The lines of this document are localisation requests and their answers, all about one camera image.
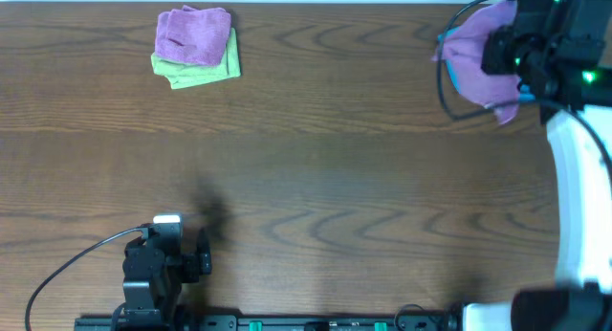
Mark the blue microfiber cloth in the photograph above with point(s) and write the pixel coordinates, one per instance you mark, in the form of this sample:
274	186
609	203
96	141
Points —
462	52

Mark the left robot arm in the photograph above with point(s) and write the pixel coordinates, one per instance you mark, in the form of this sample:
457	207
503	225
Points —
155	270

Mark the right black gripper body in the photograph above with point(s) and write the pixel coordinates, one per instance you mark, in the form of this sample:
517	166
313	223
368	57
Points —
500	54

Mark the folded green cloth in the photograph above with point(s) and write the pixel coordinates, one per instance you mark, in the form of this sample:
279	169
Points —
180	75

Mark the purple microfiber cloth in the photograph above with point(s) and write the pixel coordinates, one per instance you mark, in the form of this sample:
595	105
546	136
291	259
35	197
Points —
490	18

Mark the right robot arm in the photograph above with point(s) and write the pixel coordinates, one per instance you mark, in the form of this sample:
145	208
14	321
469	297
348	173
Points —
562	74

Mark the folded purple cloth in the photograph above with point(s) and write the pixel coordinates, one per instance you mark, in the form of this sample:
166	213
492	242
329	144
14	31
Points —
193	36

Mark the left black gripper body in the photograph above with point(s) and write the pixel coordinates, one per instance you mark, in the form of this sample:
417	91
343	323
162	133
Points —
204	260

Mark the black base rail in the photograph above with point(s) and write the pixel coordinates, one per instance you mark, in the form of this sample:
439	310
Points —
414	322

